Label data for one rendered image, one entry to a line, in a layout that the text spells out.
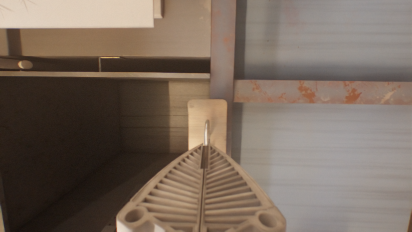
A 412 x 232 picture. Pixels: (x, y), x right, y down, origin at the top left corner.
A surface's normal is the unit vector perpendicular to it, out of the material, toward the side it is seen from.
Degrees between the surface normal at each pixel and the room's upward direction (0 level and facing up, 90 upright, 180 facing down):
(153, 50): 90
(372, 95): 90
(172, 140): 90
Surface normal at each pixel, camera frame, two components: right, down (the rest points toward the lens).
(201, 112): 0.07, 0.40
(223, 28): -0.04, 0.11
